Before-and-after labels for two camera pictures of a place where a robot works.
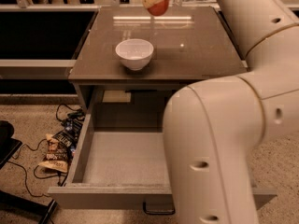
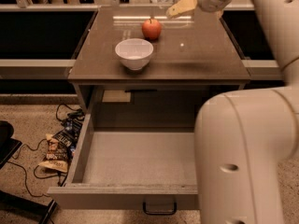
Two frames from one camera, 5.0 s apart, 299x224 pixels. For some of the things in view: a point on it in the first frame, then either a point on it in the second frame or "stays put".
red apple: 160,7 -> 151,29
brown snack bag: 57,158 stays put
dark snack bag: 70,133 stays put
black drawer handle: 156,212 stays put
